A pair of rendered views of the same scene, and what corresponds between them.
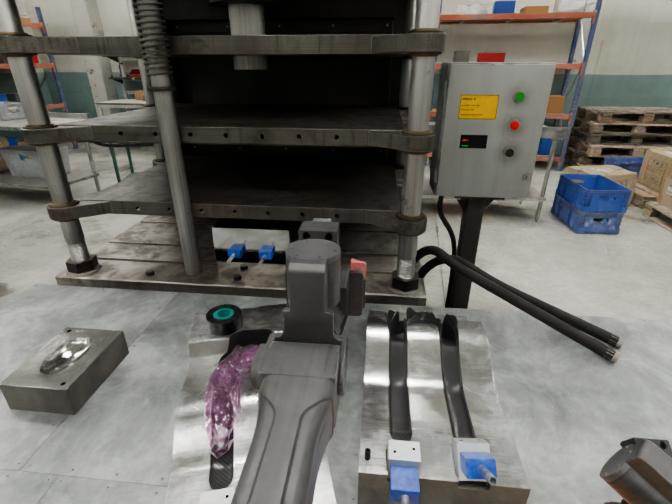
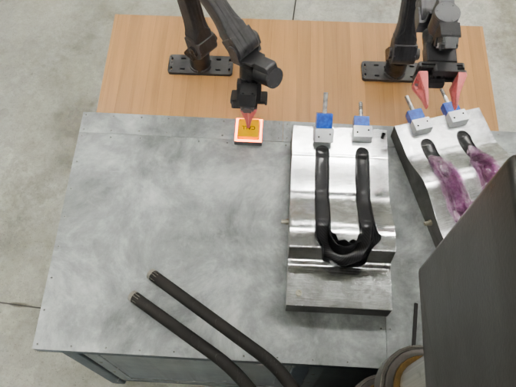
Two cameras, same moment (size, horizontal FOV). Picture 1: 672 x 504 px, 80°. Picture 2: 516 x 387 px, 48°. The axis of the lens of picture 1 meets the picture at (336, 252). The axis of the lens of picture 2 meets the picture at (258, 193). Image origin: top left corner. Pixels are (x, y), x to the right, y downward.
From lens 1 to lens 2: 155 cm
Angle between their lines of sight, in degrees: 90
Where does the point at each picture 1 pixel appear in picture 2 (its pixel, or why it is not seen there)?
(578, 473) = (243, 170)
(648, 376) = (133, 258)
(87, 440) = not seen: outside the picture
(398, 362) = (363, 210)
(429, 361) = (339, 209)
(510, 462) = (299, 138)
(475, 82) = not seen: outside the picture
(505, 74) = not seen: outside the picture
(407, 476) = (360, 122)
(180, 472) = (488, 138)
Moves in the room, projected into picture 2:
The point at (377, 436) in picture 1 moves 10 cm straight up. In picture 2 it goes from (377, 150) to (384, 131)
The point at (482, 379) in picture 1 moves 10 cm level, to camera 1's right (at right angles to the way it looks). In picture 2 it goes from (299, 199) to (260, 200)
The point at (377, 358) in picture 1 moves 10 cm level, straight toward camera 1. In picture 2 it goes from (381, 210) to (381, 176)
